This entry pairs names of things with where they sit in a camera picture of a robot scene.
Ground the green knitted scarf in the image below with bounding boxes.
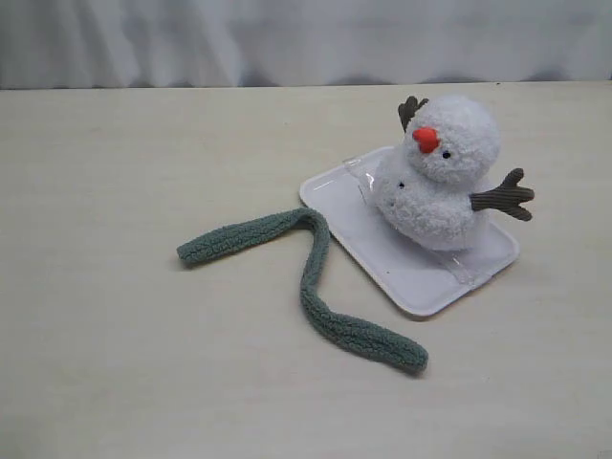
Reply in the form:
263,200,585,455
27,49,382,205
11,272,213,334
176,207,428,376

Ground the white plush snowman toy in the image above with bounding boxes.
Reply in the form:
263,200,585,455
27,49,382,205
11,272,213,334
371,96,535,251

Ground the white plastic tray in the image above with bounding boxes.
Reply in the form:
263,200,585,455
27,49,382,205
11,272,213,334
299,146,520,317

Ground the white backdrop curtain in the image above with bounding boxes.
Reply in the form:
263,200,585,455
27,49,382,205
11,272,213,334
1,1,611,90

